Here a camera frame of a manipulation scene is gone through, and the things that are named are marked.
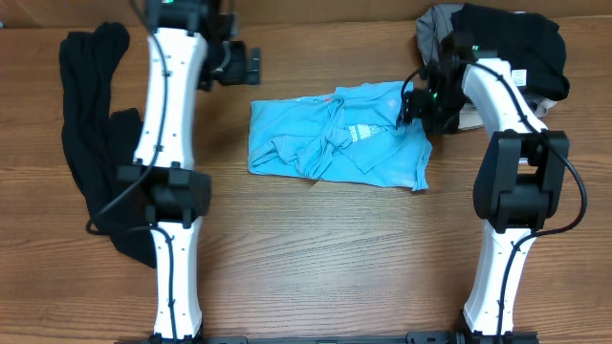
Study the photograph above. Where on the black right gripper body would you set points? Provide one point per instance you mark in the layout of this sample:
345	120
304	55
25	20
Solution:
438	108

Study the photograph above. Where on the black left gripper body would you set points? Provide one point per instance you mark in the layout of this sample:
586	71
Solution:
225	65

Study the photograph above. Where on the light blue printed t-shirt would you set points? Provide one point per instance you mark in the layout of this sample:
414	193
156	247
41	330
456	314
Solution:
349	136

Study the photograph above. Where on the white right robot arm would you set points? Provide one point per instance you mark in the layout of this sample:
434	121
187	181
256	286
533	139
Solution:
518	184

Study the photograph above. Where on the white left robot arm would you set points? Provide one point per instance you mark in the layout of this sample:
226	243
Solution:
192	45

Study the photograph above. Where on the beige folded garment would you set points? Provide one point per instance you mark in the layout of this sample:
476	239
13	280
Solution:
469	118

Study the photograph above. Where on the grey folded garment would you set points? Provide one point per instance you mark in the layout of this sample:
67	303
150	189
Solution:
433	27

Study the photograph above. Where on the black folded t-shirt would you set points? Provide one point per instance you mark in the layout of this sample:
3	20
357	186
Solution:
529	41

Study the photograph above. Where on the black garment on left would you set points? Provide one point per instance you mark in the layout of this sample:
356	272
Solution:
96	142

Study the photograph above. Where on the brown cardboard back panel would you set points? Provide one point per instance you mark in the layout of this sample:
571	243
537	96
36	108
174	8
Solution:
89	13

